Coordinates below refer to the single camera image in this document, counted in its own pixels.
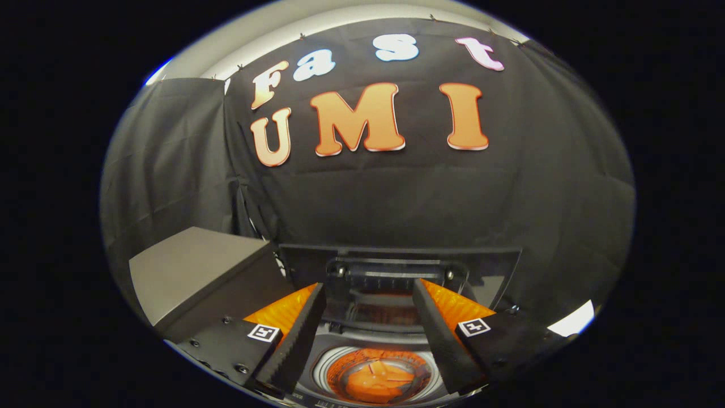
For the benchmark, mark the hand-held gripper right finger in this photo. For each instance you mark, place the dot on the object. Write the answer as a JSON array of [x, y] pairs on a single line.
[[439, 334]]

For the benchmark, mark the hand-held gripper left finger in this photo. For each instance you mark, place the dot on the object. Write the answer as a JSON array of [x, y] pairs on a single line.
[[303, 334]]

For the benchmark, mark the yellow polo shirt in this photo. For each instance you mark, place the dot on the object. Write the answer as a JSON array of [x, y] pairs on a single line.
[[379, 379]]

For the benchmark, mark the grey box stand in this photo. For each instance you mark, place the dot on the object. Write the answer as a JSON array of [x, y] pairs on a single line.
[[187, 266]]

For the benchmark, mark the black backdrop cloth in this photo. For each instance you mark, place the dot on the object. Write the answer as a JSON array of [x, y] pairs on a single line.
[[396, 198]]

